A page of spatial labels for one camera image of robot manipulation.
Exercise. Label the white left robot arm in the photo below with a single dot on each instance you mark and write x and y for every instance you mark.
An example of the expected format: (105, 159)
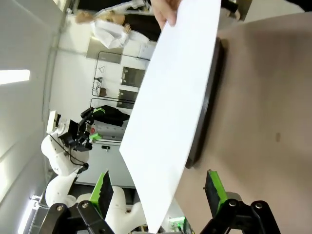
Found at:
(58, 158)

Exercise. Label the blonde mannequin in white shirt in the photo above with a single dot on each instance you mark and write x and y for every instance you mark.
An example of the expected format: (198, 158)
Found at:
(109, 34)

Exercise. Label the person's left hand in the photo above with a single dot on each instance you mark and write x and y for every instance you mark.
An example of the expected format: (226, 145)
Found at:
(163, 11)

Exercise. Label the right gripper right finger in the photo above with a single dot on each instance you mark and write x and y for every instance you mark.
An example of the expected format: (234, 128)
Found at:
(214, 190)

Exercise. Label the ceiling light panel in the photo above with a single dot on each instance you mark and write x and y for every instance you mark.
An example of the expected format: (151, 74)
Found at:
(14, 76)

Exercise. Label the grey wall board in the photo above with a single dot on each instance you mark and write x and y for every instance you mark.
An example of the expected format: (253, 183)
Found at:
(104, 52)

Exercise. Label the dark square wall window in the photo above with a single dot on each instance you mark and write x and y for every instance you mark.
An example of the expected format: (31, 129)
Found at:
(131, 76)
(126, 97)

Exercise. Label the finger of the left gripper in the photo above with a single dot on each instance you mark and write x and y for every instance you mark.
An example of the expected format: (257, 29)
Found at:
(98, 111)
(94, 136)

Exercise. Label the black hanging garment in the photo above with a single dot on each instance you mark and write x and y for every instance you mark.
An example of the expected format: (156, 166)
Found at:
(112, 115)

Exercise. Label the dark brown serving tray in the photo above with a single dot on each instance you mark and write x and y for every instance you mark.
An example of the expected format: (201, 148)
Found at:
(207, 109)

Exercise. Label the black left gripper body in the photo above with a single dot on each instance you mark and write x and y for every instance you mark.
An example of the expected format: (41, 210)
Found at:
(72, 134)

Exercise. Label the white A4 paper sheet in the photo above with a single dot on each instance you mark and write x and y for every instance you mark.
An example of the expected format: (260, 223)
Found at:
(170, 97)

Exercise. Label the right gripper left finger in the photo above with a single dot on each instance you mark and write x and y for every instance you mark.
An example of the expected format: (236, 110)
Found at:
(103, 192)

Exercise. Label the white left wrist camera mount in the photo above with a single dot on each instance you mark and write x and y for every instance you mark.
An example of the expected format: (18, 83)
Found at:
(54, 122)

